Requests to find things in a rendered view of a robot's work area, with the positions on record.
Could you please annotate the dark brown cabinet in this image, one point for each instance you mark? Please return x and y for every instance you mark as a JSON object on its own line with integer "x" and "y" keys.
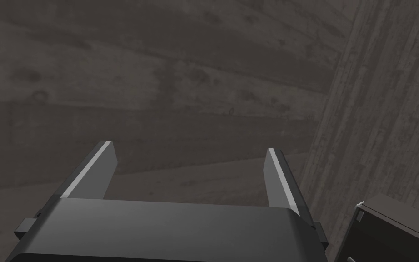
{"x": 387, "y": 236}

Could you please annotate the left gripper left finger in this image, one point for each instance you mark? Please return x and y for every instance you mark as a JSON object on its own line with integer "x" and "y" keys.
{"x": 93, "y": 174}

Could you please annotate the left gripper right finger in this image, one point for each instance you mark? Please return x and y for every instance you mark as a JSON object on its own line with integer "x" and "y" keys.
{"x": 281, "y": 182}

